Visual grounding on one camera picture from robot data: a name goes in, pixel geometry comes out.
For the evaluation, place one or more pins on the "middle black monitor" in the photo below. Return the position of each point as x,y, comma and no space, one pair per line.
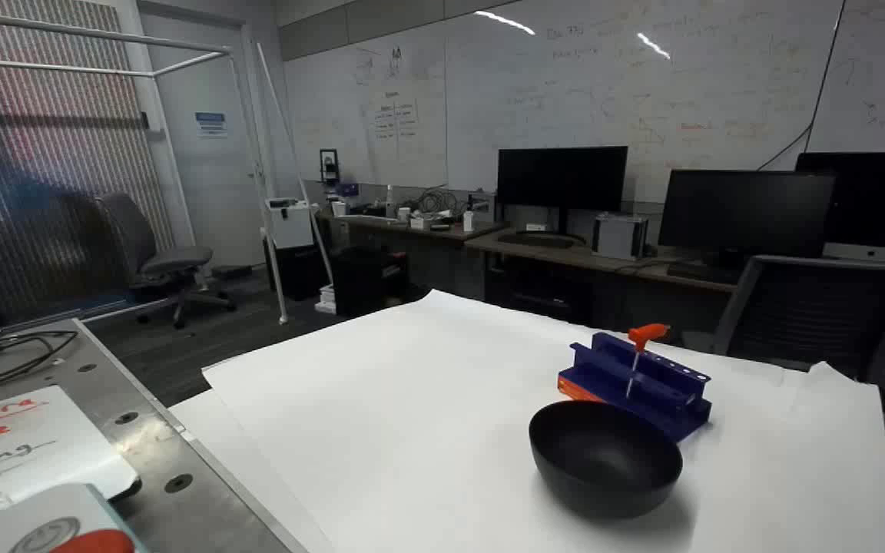
735,212

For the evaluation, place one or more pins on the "left black monitor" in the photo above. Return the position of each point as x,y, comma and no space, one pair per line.
565,178

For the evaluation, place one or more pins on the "black monitor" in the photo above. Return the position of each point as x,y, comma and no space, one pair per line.
860,194
565,178
735,212

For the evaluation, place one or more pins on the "white computer box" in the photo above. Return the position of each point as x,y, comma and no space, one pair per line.
619,235

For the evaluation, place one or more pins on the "blue slotted rack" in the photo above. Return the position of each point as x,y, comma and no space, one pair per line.
637,381

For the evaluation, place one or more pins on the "black bowl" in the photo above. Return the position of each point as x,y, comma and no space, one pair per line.
604,461

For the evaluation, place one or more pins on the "right black monitor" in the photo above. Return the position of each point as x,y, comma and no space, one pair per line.
860,194

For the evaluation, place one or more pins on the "grey office chair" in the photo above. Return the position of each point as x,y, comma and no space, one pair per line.
152,267

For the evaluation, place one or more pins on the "black keyboard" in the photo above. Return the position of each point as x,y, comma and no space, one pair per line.
552,240

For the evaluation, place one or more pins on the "white paper sheet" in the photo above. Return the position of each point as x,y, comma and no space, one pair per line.
406,432

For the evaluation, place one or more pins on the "orange handled tool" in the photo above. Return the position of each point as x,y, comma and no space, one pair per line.
642,339

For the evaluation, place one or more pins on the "white paper with writing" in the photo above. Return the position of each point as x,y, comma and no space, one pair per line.
48,439

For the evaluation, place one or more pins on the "office desk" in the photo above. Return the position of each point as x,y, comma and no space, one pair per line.
568,285

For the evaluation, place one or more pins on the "white and orange device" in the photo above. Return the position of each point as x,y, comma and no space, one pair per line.
67,519

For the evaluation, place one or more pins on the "dark mesh chair back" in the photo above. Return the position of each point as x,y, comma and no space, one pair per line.
806,311

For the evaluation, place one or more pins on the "white cart stand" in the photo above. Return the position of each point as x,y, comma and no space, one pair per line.
297,252

